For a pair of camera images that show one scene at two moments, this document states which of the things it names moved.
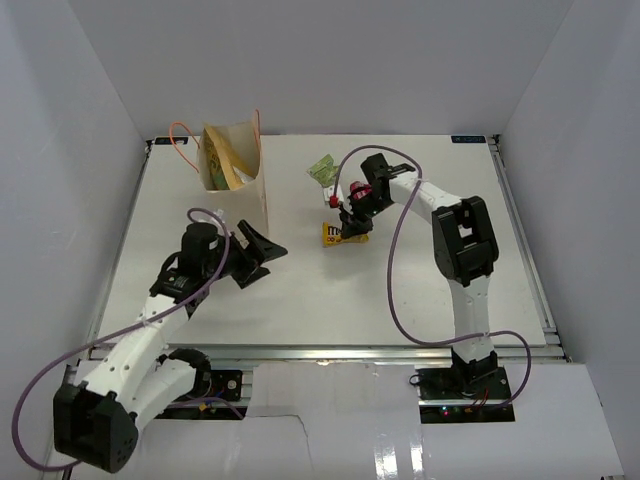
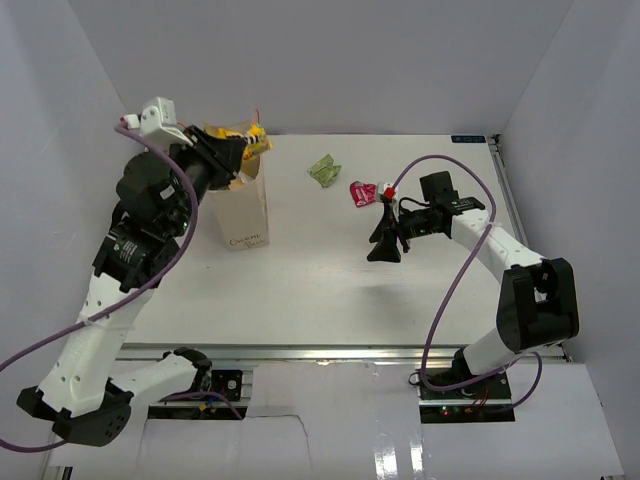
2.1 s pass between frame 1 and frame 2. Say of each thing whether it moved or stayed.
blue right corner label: stayed
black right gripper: moved
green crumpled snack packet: stayed
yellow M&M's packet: moved
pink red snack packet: stayed
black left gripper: moved
